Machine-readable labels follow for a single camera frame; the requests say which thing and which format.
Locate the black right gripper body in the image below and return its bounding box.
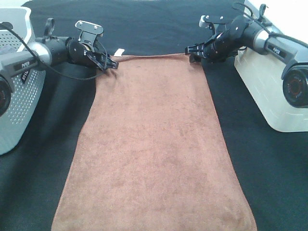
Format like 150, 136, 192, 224
202, 15, 248, 62

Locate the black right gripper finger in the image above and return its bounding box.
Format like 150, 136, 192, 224
189, 54, 200, 63
185, 44, 204, 55

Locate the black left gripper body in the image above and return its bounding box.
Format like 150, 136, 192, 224
66, 39, 107, 69

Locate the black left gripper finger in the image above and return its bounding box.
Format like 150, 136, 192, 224
104, 56, 119, 70

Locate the brown towel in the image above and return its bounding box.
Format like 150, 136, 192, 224
51, 54, 257, 231

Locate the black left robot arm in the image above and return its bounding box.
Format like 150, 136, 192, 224
0, 18, 118, 115

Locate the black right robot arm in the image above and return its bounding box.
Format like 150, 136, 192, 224
185, 4, 308, 108

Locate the white towel label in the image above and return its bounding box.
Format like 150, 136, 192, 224
114, 48, 125, 57

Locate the grey towel in basket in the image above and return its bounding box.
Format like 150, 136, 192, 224
0, 46, 15, 55

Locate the white plastic storage box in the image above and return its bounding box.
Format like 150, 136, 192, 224
234, 0, 308, 132

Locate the grey perforated laundry basket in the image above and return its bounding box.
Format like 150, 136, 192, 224
0, 6, 46, 154

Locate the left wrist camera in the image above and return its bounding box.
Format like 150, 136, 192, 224
75, 20, 103, 46

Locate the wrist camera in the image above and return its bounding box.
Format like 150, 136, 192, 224
199, 14, 231, 28
75, 20, 103, 46

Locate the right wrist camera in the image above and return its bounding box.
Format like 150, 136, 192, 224
199, 14, 231, 28

